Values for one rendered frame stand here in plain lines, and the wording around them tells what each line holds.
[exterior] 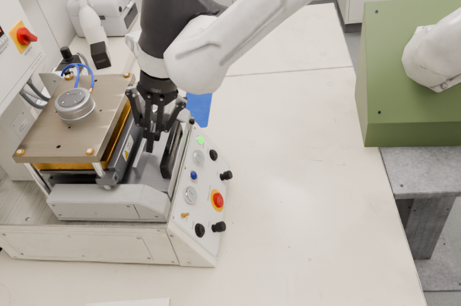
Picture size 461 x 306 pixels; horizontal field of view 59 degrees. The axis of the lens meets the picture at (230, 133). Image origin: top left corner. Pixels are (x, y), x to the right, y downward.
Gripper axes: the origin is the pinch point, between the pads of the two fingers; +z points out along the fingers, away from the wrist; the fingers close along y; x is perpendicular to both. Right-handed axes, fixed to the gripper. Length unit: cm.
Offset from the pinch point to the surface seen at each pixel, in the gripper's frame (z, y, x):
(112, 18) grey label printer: 27, -34, 86
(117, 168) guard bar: -0.3, -4.7, -10.6
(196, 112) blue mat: 26.1, 8.4, 39.8
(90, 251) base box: 25.5, -8.7, -16.9
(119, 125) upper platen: -1.1, -7.5, 0.6
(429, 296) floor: 68, 113, 13
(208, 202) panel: 15.6, 16.5, -2.8
